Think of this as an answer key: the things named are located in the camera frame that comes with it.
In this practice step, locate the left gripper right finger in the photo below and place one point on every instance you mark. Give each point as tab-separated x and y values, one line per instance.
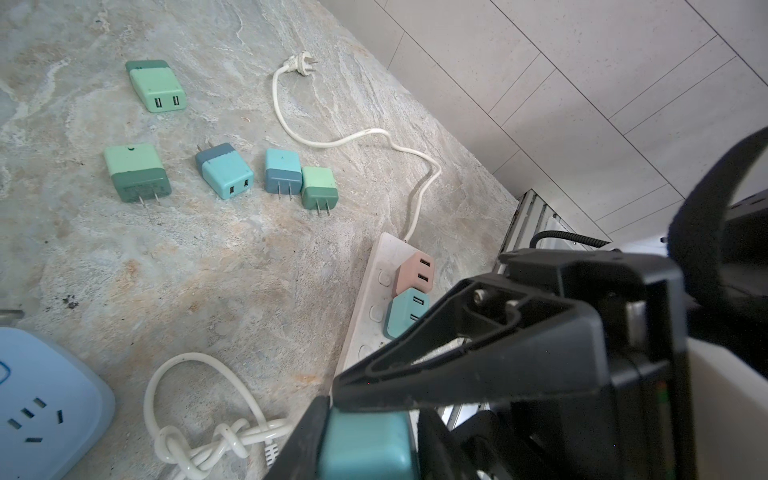
439	455

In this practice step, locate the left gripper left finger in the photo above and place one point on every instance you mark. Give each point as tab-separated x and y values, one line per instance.
300	455

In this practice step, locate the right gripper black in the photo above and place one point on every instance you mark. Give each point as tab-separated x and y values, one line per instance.
582	358

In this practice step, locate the pink plug adapter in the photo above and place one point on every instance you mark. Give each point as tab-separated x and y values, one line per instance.
417	272

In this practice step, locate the white long power strip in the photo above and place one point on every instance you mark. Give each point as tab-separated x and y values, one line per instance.
365	334

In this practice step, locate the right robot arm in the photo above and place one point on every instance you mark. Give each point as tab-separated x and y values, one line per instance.
721	252

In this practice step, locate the green plug adapter right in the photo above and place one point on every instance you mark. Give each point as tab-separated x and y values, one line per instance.
319	189

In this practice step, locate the teal blue plug adapter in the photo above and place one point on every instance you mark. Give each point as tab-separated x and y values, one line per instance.
283	172

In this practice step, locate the green plug adapter left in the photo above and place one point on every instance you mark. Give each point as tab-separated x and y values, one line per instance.
137	172

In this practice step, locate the light green plug adapter far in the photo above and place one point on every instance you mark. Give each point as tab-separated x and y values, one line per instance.
156	85

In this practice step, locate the blue square power socket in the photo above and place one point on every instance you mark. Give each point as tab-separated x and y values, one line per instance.
54	408

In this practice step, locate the aluminium rail frame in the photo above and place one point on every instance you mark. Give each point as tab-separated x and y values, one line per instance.
535	217

